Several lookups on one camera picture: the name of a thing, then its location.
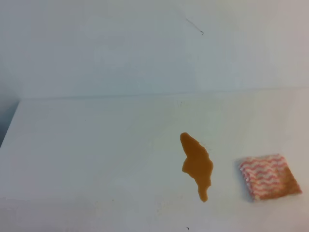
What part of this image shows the red white striped rag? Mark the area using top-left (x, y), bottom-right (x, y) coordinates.
top-left (235, 154), bottom-right (302, 203)

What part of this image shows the brown coffee stain puddle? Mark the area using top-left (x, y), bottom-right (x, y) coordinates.
top-left (180, 132), bottom-right (213, 202)

